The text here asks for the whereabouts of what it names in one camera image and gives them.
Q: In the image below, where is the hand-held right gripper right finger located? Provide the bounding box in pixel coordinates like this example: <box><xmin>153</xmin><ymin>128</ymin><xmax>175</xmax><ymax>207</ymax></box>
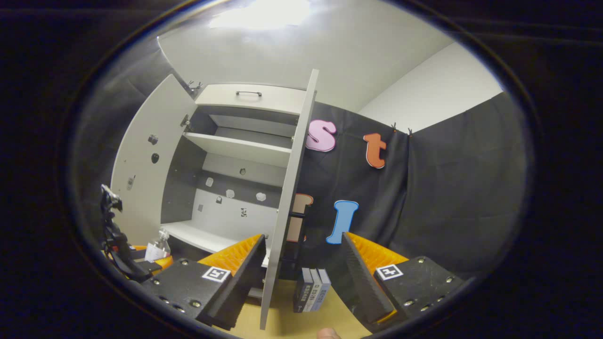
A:
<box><xmin>341</xmin><ymin>232</ymin><xmax>467</xmax><ymax>332</ymax></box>

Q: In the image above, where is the white cabinet door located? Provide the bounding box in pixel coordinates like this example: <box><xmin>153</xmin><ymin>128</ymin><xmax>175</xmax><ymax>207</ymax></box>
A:
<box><xmin>110</xmin><ymin>74</ymin><xmax>197</xmax><ymax>246</ymax></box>
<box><xmin>260</xmin><ymin>69</ymin><xmax>319</xmax><ymax>330</ymax></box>

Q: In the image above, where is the clear plastic bottle white label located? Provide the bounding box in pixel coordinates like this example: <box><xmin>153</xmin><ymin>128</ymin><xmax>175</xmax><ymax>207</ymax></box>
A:
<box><xmin>145</xmin><ymin>227</ymin><xmax>171</xmax><ymax>263</ymax></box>

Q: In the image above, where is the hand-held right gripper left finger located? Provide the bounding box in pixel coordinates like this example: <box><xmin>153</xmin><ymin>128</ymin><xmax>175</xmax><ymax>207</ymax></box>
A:
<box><xmin>141</xmin><ymin>234</ymin><xmax>267</xmax><ymax>331</ymax></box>

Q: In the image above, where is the blue book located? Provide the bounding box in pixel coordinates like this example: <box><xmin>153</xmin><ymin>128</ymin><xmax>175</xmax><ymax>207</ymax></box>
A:
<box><xmin>312</xmin><ymin>269</ymin><xmax>332</xmax><ymax>311</ymax></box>

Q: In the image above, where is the black backdrop cloth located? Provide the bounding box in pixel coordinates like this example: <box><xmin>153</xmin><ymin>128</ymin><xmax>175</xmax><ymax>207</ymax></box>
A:
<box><xmin>71</xmin><ymin>35</ymin><xmax>530</xmax><ymax>283</ymax></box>

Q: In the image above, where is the dark grey book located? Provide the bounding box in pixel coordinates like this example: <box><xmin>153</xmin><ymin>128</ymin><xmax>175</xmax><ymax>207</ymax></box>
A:
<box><xmin>293</xmin><ymin>267</ymin><xmax>314</xmax><ymax>313</ymax></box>

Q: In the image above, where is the light grey book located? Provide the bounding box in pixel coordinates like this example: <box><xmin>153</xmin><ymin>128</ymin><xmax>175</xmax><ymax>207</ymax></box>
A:
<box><xmin>303</xmin><ymin>268</ymin><xmax>323</xmax><ymax>312</ymax></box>

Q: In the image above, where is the white and grey cabinet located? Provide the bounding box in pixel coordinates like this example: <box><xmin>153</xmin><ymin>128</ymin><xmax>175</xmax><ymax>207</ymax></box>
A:
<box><xmin>160</xmin><ymin>84</ymin><xmax>308</xmax><ymax>302</ymax></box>

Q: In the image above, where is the white cabinet drawer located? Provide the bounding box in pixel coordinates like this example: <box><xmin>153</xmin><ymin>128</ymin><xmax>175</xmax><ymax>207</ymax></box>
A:
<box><xmin>195</xmin><ymin>84</ymin><xmax>308</xmax><ymax>116</ymax></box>

